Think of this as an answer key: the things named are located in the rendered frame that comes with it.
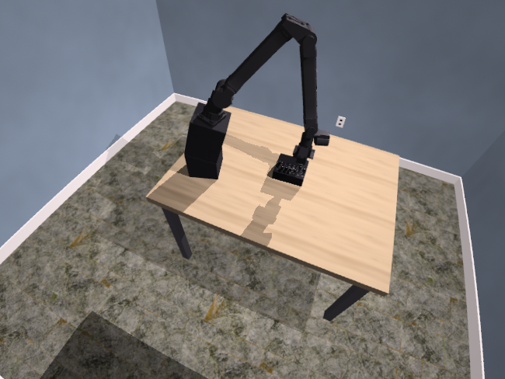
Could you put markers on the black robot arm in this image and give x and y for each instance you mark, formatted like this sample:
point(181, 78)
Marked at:
point(303, 33)

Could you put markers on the black fader panel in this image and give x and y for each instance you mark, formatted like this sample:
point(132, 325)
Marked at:
point(290, 174)

